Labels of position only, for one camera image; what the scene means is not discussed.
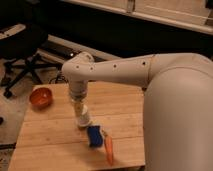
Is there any orange ceramic bowl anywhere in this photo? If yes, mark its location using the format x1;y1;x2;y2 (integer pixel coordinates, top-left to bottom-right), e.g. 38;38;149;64
29;87;53;108

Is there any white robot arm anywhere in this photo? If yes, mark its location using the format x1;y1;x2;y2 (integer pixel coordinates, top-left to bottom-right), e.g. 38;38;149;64
62;52;213;171

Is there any blue block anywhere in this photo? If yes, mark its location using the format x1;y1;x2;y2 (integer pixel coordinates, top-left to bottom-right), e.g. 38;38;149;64
87;125;103;148

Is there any orange carrot toy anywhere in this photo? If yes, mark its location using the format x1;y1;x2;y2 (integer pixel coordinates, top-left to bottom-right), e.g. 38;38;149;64
104;136;114;165

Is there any black office chair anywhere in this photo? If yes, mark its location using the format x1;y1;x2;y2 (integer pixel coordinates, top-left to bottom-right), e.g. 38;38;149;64
0;24;61;98

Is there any long metal rail beam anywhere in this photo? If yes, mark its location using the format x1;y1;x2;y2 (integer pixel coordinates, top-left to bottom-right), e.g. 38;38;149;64
39;35;119;63

